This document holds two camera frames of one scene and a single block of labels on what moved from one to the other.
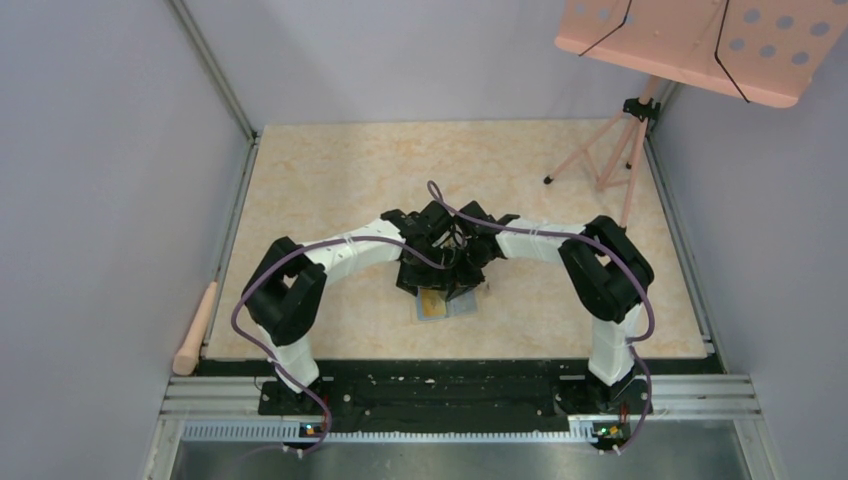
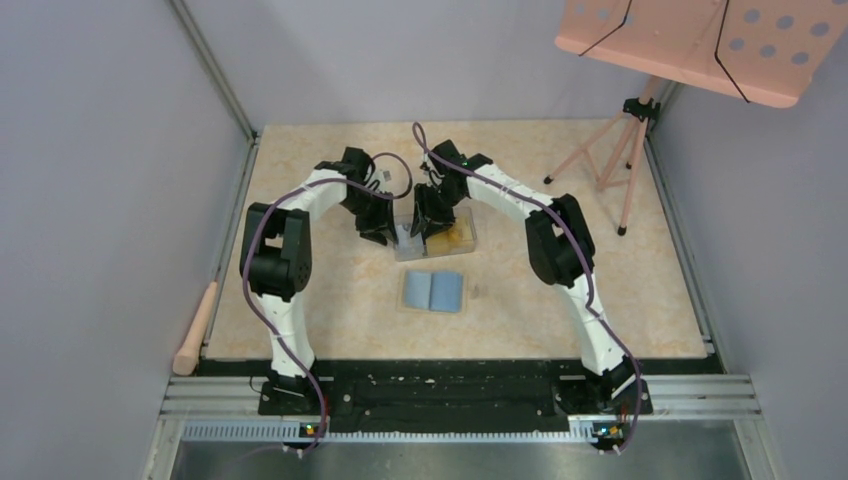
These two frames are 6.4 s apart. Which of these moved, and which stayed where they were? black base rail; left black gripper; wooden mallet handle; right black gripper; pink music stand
Moved: right black gripper; left black gripper
Stayed: pink music stand; wooden mallet handle; black base rail
